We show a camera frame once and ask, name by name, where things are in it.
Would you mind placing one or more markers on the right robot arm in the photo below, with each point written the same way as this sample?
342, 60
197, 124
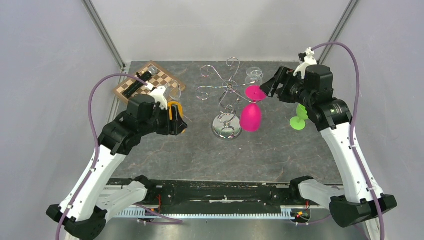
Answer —
361, 198

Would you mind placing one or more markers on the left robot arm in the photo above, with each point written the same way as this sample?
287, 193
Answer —
84, 213

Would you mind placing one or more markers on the black flashlight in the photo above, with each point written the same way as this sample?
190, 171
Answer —
146, 76

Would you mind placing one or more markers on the wooden chessboard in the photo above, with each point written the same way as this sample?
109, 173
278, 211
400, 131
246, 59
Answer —
155, 81

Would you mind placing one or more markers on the chrome wire wine glass rack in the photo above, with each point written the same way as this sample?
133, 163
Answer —
226, 125

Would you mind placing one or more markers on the orange plastic wine glass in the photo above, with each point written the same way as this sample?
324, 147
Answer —
176, 122

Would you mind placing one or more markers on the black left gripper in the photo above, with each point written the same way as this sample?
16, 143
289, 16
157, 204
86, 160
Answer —
174, 127

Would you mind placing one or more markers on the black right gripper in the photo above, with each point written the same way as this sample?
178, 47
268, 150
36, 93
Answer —
284, 75

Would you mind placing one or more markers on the clear round wine glass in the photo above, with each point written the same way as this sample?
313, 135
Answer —
173, 95

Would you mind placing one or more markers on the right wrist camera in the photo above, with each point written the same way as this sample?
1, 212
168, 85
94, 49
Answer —
307, 58

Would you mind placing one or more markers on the clear tumbler wine glass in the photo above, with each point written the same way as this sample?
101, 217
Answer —
254, 76

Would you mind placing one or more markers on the pink plastic wine glass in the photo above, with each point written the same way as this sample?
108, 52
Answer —
251, 115

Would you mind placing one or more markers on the green plastic wine glass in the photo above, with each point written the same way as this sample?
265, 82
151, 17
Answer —
298, 122

